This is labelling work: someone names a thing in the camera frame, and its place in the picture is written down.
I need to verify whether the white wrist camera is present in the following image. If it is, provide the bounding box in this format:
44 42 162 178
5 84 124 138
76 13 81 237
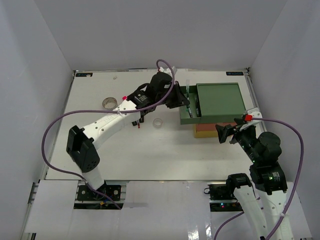
158 66 178 77
240 107 263 131

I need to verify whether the green drawer tray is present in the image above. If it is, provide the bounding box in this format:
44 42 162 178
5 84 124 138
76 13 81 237
178 86 238 125

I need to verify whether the small clear tape roll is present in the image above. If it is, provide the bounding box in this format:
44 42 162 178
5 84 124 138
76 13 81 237
152 118 163 128

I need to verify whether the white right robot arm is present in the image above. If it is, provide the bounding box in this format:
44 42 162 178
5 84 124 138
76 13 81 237
215 119 294 240

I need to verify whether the black label left corner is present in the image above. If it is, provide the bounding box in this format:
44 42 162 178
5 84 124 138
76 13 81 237
75 72 93 78

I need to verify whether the green tip pen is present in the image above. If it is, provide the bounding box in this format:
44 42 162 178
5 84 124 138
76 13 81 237
185 79 190 112

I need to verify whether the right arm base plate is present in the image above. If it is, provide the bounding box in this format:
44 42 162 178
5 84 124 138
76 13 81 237
203 184 237 202

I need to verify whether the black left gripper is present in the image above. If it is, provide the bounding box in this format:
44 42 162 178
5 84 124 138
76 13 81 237
156 81 190 109

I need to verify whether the black label corner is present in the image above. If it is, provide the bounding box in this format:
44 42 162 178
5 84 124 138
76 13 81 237
75 72 93 78
226 71 244 76

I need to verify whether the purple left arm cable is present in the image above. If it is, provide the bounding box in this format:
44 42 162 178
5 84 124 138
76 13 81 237
41 59 176 210

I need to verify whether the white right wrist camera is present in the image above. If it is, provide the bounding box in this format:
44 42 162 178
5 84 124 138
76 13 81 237
240 107 263 131

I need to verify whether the large clear tape roll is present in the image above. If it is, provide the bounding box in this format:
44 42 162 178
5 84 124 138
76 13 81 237
102 97 118 111

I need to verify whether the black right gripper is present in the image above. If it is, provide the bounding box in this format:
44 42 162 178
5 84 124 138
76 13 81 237
215 117 261 164

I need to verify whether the black label right corner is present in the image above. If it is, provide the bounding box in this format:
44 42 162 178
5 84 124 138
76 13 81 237
226 71 244 76

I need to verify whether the purple tip pen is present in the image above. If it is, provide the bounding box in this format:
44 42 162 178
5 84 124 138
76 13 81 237
187 105 193 118

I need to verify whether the green drawer box shell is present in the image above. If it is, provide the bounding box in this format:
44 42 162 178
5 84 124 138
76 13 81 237
196 82 246 122

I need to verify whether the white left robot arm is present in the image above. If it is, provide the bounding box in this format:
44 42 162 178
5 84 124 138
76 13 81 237
66 71 190 200

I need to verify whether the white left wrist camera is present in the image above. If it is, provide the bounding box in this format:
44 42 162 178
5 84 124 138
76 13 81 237
158 66 178 77

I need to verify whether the yellow drawer box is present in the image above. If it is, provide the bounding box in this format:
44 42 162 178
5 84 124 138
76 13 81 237
193 124 218 138

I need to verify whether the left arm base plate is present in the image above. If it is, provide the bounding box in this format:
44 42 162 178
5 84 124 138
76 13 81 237
76 184 122 202

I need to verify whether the black ballpoint pen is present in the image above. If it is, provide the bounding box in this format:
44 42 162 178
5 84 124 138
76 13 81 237
195 96 201 118

